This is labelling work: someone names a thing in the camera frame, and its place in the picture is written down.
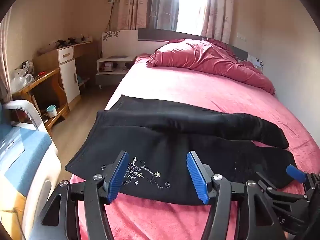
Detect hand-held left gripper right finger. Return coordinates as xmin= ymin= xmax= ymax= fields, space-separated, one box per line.
xmin=186 ymin=151 xmax=288 ymax=240

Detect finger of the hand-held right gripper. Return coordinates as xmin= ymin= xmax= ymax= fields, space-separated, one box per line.
xmin=286 ymin=164 xmax=320 ymax=200
xmin=257 ymin=177 xmax=309 ymax=205

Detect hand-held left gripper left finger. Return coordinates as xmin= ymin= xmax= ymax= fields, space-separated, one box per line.
xmin=30 ymin=151 xmax=130 ymax=240

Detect black pants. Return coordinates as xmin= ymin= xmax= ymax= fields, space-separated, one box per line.
xmin=65 ymin=94 xmax=298 ymax=205

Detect pink bed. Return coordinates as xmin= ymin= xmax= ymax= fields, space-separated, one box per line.
xmin=70 ymin=55 xmax=320 ymax=240

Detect teal white cup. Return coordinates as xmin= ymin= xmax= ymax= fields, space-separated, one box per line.
xmin=46 ymin=105 xmax=58 ymax=118

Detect pale blue object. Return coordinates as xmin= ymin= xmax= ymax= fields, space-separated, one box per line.
xmin=77 ymin=76 xmax=90 ymax=88

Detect wooden desk with white cabinet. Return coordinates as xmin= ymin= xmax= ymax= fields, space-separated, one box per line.
xmin=32 ymin=40 xmax=100 ymax=110

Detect cardboard box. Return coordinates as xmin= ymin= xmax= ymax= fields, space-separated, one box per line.
xmin=0 ymin=192 xmax=27 ymax=232

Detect white nightstand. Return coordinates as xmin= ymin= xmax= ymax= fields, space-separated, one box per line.
xmin=96 ymin=55 xmax=138 ymax=89

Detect pink quilt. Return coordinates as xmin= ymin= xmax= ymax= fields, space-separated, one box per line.
xmin=146 ymin=38 xmax=275 ymax=96

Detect wooden side table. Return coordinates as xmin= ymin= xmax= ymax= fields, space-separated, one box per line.
xmin=11 ymin=67 xmax=70 ymax=135

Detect clear plastic bags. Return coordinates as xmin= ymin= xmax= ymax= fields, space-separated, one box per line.
xmin=10 ymin=61 xmax=34 ymax=93

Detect black desk gadgets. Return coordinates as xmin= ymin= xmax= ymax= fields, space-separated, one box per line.
xmin=56 ymin=37 xmax=76 ymax=48

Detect grey white headboard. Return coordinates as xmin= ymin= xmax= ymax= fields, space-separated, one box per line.
xmin=102 ymin=28 xmax=265 ymax=70

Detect pink patterned curtain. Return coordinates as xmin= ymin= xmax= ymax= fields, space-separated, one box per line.
xmin=0 ymin=12 xmax=13 ymax=102
xmin=201 ymin=0 xmax=234 ymax=43
xmin=117 ymin=0 xmax=150 ymax=30

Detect bright window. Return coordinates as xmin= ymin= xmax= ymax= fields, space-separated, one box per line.
xmin=176 ymin=0 xmax=210 ymax=34

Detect grey sheer curtain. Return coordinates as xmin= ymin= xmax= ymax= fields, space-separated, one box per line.
xmin=147 ymin=0 xmax=180 ymax=30

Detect white metal chair frame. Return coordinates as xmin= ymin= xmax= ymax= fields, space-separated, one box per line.
xmin=2 ymin=99 xmax=49 ymax=132

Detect hanging cable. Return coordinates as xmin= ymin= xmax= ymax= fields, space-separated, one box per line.
xmin=107 ymin=0 xmax=119 ymax=29

